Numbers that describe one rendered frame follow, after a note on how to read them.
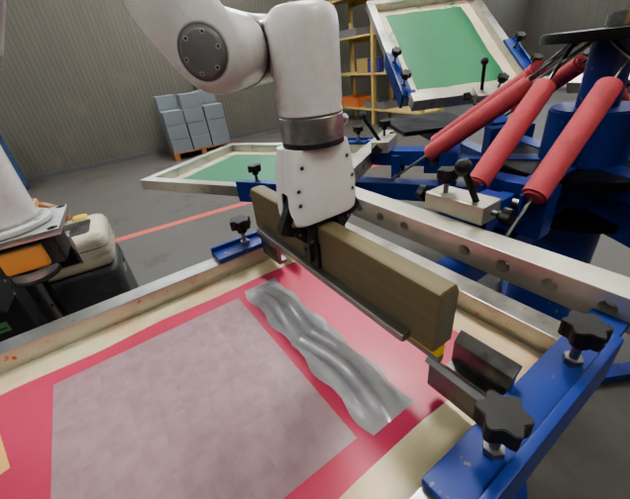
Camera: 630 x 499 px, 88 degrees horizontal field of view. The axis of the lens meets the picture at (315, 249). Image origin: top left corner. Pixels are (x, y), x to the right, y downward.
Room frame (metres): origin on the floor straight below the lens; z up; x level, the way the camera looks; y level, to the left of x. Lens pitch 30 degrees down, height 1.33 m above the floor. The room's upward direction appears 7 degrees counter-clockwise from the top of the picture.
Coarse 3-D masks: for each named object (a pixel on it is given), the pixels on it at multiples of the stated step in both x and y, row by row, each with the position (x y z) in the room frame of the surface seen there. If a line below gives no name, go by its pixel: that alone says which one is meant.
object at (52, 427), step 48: (240, 288) 0.53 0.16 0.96; (288, 288) 0.51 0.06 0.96; (144, 336) 0.43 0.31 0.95; (192, 336) 0.41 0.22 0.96; (240, 336) 0.40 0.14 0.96; (48, 384) 0.35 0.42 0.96; (96, 384) 0.34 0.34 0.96; (144, 384) 0.33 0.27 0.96; (192, 384) 0.32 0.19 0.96; (0, 432) 0.28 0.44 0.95; (48, 432) 0.27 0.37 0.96; (96, 432) 0.26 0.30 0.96; (0, 480) 0.22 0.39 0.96; (48, 480) 0.21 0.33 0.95
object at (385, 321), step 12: (264, 228) 0.54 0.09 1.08; (276, 240) 0.49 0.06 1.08; (288, 252) 0.45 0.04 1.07; (300, 252) 0.44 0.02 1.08; (300, 264) 0.42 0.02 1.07; (324, 276) 0.37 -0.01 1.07; (336, 288) 0.34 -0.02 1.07; (348, 288) 0.34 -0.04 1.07; (348, 300) 0.32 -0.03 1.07; (360, 300) 0.31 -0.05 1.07; (372, 312) 0.29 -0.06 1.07; (384, 312) 0.29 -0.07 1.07; (384, 324) 0.27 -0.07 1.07; (396, 324) 0.27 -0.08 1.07; (396, 336) 0.25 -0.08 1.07; (408, 336) 0.25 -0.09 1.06
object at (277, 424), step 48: (384, 336) 0.36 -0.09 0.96; (240, 384) 0.31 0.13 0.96; (288, 384) 0.30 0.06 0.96; (144, 432) 0.25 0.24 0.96; (192, 432) 0.25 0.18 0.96; (240, 432) 0.24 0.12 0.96; (288, 432) 0.23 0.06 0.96; (336, 432) 0.22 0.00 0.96; (384, 432) 0.22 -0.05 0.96; (96, 480) 0.20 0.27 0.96; (144, 480) 0.20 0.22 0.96; (192, 480) 0.19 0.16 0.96; (240, 480) 0.18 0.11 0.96; (288, 480) 0.18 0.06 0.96; (336, 480) 0.17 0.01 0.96
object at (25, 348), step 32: (256, 256) 0.62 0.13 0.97; (416, 256) 0.52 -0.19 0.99; (160, 288) 0.52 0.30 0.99; (192, 288) 0.54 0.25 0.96; (480, 288) 0.40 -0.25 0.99; (64, 320) 0.45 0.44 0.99; (96, 320) 0.46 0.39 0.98; (512, 320) 0.33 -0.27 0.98; (544, 320) 0.32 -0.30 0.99; (0, 352) 0.39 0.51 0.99; (32, 352) 0.41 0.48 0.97; (544, 352) 0.29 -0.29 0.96
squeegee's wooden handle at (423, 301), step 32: (256, 192) 0.55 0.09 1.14; (320, 224) 0.40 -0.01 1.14; (352, 256) 0.33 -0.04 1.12; (384, 256) 0.30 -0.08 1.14; (352, 288) 0.34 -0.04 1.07; (384, 288) 0.29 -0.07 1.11; (416, 288) 0.25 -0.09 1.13; (448, 288) 0.24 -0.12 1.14; (416, 320) 0.25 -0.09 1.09; (448, 320) 0.24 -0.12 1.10
